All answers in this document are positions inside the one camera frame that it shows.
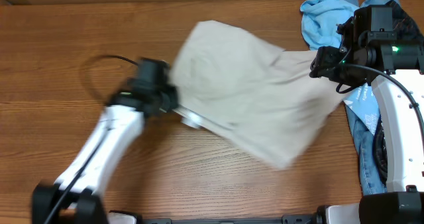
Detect beige shorts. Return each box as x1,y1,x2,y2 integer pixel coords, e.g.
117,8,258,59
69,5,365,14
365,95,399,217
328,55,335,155
170,21,343,169

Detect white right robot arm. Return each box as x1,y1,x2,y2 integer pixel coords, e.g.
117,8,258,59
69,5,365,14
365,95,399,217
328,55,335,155
310,40,423,223

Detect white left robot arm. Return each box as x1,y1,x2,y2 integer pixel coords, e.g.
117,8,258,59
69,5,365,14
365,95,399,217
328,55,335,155
31,82,178,223

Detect light blue t-shirt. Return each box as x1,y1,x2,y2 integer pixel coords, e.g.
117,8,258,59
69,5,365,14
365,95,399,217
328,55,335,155
300,0,358,50

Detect dark printed t-shirt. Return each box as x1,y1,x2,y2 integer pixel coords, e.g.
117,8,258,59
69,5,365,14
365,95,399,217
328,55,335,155
386,0,423,44

